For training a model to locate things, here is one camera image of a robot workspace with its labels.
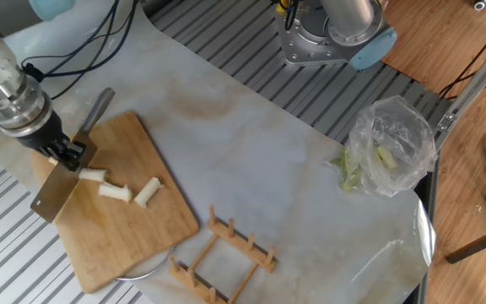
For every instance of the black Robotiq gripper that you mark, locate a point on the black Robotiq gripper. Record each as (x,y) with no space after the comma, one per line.
(44,135)

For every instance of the steel cleaver knife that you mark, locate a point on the steel cleaver knife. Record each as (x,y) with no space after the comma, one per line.
(55,194)

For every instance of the white scallion stalk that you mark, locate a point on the white scallion stalk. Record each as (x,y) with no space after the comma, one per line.
(93,175)

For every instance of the short cut scallion piece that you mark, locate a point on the short cut scallion piece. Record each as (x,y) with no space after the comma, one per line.
(147,192)
(116,192)

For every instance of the wooden cutting board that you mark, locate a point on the wooden cutting board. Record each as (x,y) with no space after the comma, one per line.
(142,228)

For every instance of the marble pattern table sheet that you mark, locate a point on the marble pattern table sheet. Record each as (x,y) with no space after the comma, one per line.
(247,148)

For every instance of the wooden peg rack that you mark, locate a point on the wooden peg rack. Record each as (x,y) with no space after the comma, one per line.
(243,247)

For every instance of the yellow plastic clip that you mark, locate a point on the yellow plastic clip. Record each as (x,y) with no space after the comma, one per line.
(282,6)

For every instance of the green vegetable scraps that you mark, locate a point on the green vegetable scraps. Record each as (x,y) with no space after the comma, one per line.
(348,173)

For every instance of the pale green vegetable chunk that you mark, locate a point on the pale green vegetable chunk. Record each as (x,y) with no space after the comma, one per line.
(387,157)

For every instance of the clear plastic bag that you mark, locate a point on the clear plastic bag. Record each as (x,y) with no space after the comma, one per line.
(403,139)

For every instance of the dark brown wooden bar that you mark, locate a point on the dark brown wooden bar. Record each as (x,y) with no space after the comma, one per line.
(479,245)

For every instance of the small white cylinder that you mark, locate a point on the small white cylinder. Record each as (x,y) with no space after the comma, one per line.
(480,5)

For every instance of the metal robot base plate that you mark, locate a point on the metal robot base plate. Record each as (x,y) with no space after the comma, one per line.
(293,42)

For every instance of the aluminium frame beam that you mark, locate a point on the aluminium frame beam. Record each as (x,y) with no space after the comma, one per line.
(475,80)

